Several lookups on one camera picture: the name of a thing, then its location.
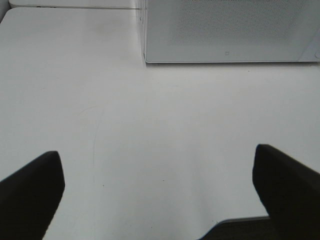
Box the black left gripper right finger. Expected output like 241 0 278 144
252 144 320 240

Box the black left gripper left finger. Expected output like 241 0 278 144
0 151 65 240

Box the white microwave door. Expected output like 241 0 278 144
143 0 320 63

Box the white microwave oven body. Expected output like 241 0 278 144
136 0 320 63

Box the white adjacent table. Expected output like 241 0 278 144
8 0 138 10

